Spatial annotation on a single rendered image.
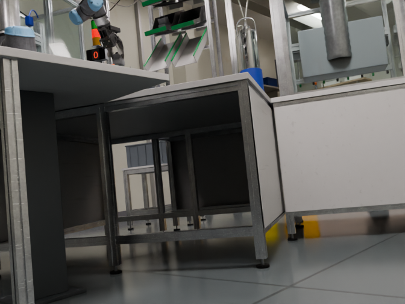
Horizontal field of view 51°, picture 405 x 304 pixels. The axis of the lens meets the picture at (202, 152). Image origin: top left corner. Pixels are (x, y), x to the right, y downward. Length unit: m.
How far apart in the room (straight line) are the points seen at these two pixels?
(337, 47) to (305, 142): 0.61
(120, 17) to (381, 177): 4.87
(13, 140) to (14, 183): 0.13
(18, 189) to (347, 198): 1.81
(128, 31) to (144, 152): 2.71
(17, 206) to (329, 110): 1.82
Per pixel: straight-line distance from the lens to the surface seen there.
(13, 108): 1.43
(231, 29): 3.45
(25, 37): 1.96
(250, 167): 1.90
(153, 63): 2.34
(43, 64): 1.52
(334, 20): 2.82
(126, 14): 6.72
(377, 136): 2.61
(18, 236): 1.40
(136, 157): 4.39
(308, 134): 2.60
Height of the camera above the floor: 0.39
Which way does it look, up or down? 4 degrees up
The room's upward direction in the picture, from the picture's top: 6 degrees counter-clockwise
